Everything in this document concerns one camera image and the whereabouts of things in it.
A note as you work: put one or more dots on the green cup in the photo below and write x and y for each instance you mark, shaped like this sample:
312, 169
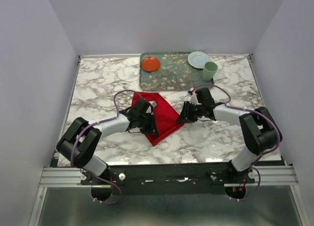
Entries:
209, 70

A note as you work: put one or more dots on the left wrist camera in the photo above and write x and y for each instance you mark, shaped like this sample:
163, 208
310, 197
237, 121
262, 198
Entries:
153, 103

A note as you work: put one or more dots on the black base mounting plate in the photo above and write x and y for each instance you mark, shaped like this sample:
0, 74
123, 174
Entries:
172, 179

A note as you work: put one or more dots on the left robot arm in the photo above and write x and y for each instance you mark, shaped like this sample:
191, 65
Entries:
80, 140

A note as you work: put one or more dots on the light blue plate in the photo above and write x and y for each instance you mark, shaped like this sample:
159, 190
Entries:
198, 59

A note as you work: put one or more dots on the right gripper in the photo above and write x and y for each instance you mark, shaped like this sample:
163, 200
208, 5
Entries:
185, 116

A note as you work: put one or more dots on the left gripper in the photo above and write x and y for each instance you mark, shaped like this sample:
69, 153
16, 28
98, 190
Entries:
151, 129

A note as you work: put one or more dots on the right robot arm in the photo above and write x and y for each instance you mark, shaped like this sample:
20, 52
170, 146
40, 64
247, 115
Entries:
260, 132

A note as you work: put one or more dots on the floral teal serving tray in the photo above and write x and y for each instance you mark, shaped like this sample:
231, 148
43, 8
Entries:
174, 73

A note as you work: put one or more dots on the red cloth napkin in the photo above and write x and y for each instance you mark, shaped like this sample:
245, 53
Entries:
165, 116

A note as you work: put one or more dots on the orange saucer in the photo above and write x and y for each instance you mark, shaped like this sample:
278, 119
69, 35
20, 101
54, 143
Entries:
150, 64

